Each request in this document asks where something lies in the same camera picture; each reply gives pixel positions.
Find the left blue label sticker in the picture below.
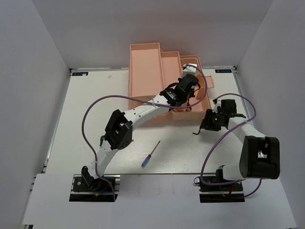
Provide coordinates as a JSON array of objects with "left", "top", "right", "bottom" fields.
[{"left": 72, "top": 72, "right": 88, "bottom": 76}]

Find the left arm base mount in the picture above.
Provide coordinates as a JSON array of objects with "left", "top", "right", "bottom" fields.
[{"left": 69, "top": 175, "right": 120, "bottom": 203}]

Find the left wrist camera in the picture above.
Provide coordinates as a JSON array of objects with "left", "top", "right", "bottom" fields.
[{"left": 183, "top": 63, "right": 197, "bottom": 75}]

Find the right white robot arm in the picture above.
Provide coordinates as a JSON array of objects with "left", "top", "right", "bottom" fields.
[{"left": 200, "top": 99, "right": 280, "bottom": 190}]

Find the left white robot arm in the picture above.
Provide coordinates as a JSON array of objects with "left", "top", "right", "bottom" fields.
[{"left": 81, "top": 74, "right": 199, "bottom": 190}]

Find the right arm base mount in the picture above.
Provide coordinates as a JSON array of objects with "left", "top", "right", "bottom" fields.
[{"left": 193, "top": 177, "right": 245, "bottom": 203}]

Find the pink plastic tool box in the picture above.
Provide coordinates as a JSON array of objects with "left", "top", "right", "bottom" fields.
[{"left": 128, "top": 43, "right": 214, "bottom": 124}]

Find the blue red screwdriver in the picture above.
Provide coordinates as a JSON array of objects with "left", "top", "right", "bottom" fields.
[{"left": 141, "top": 141, "right": 160, "bottom": 168}]

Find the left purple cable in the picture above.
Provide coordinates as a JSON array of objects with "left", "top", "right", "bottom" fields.
[{"left": 81, "top": 63, "right": 208, "bottom": 202}]

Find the green black screwdriver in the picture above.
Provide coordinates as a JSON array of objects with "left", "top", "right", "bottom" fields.
[{"left": 99, "top": 135, "right": 104, "bottom": 147}]

